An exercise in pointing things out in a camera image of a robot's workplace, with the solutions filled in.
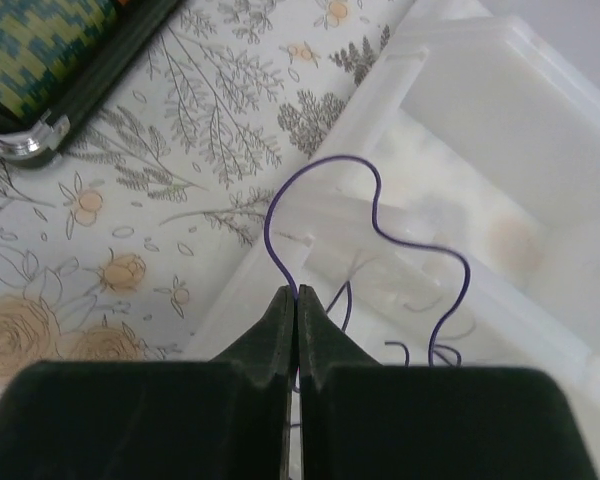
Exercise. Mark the white plastic compartment tray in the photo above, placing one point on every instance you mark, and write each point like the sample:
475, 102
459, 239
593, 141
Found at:
461, 198

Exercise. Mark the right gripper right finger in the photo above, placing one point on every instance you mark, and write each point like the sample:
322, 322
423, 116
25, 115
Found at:
364, 420

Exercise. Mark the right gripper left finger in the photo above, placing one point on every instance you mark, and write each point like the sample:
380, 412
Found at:
226, 418

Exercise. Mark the black poker chip case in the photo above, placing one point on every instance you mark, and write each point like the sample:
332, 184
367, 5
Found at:
58, 62

